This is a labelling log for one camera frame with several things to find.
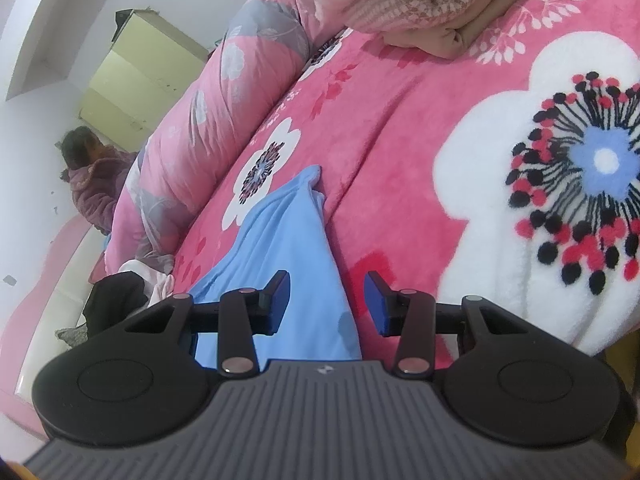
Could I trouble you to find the pink and white headboard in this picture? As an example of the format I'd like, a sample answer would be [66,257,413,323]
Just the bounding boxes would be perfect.
[0,207,132,437]

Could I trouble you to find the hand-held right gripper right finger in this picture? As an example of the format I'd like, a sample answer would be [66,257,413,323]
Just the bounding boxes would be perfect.
[363,271,531,379]

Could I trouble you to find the pale yellow wardrobe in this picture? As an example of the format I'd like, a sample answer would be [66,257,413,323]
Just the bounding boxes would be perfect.
[80,8,212,154]

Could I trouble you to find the pink floral blanket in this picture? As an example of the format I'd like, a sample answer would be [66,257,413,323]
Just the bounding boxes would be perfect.
[170,0,640,361]

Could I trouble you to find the beige folded cloth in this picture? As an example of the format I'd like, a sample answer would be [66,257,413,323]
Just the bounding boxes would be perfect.
[384,9,507,62]

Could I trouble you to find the pink and grey quilt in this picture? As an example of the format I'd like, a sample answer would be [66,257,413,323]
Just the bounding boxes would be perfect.
[105,0,352,277]

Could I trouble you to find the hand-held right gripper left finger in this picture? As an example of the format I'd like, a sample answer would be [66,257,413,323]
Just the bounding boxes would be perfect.
[122,270,291,376]

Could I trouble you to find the blue t-shirt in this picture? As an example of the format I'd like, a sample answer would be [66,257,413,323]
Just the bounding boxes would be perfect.
[187,164,364,369]

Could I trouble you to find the black garment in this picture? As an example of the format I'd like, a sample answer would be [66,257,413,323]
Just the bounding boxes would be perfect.
[82,270,152,337]

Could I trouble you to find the grey garment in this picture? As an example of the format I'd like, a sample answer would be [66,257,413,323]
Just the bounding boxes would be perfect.
[55,326,92,349]

